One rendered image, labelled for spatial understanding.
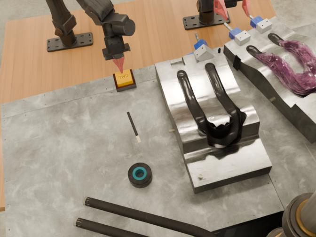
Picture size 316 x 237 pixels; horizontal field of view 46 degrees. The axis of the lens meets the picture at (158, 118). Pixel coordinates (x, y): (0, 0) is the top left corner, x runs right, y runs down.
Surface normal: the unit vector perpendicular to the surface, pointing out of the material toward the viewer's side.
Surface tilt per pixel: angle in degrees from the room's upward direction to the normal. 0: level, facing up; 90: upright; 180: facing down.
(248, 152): 0
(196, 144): 84
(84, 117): 0
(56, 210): 0
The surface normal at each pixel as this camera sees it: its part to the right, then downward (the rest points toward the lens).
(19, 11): -0.08, -0.51
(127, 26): 0.76, 0.19
